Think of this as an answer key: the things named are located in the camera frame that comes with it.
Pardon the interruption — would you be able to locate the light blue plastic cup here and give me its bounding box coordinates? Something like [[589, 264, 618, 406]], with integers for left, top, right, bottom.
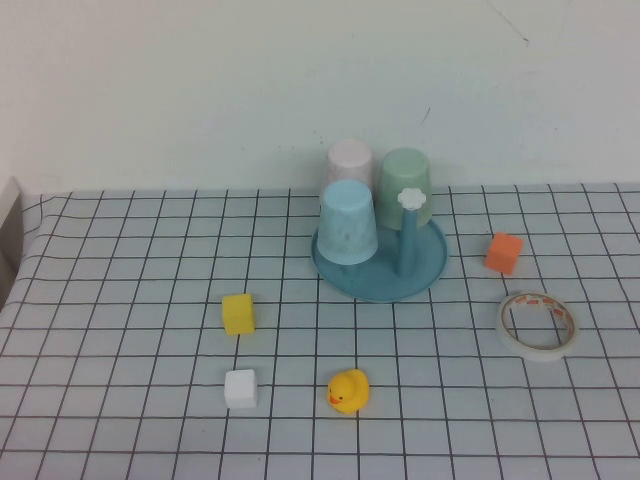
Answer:
[[317, 179, 379, 266]]

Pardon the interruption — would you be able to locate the blue cup stand with pegs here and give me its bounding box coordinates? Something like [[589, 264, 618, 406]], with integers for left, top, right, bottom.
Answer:
[[310, 187, 450, 303]]

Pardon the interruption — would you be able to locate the pale pink plastic cup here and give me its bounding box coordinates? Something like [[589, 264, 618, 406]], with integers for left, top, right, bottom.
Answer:
[[325, 140, 375, 191]]

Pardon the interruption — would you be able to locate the pale green plastic cup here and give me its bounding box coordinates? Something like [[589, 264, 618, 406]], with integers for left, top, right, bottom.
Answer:
[[375, 147, 434, 232]]

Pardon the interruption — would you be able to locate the yellow cube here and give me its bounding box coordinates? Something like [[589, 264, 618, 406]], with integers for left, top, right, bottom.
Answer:
[[221, 293, 257, 336]]

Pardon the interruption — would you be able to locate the yellow rubber duck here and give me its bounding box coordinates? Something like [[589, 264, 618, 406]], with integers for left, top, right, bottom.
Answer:
[[326, 368, 371, 414]]

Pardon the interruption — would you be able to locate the white cube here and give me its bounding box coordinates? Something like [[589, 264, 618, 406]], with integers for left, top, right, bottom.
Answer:
[[223, 368, 260, 410]]

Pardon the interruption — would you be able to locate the grid-patterned tablecloth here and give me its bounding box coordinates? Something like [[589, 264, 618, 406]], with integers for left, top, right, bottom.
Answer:
[[0, 182, 640, 480]]

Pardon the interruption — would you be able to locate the orange cube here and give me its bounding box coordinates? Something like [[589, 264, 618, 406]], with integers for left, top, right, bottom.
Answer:
[[483, 231, 525, 276]]

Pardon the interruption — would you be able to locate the white tape roll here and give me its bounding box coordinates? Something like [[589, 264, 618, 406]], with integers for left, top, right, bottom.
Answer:
[[495, 291, 582, 362]]

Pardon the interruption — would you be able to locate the grey panel at table edge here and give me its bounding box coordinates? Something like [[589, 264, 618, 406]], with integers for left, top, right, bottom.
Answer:
[[0, 175, 25, 306]]

